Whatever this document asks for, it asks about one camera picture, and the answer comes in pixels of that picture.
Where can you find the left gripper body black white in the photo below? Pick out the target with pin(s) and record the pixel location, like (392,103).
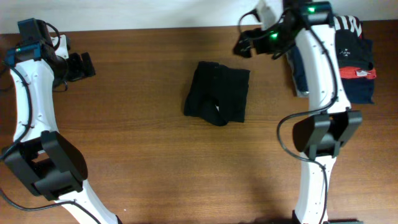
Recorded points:
(62,69)

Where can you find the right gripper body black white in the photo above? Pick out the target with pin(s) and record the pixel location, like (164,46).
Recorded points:
(272,41)

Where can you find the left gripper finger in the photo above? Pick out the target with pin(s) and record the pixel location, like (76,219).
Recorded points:
(88,67)
(75,66)

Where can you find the black t-shirt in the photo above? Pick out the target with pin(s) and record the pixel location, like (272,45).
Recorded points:
(218,94)

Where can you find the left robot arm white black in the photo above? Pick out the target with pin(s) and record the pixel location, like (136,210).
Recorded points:
(40,157)

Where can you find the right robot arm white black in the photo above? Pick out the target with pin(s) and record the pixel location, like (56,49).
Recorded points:
(330,121)

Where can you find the grey folded garment bottom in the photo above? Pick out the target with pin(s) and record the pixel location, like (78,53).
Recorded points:
(296,80)

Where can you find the red folded garment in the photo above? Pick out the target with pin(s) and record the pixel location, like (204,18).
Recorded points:
(356,72)

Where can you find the black folded printed shirt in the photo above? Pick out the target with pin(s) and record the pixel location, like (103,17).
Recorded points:
(352,50)

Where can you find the navy folded garment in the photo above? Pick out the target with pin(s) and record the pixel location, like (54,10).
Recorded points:
(358,91)

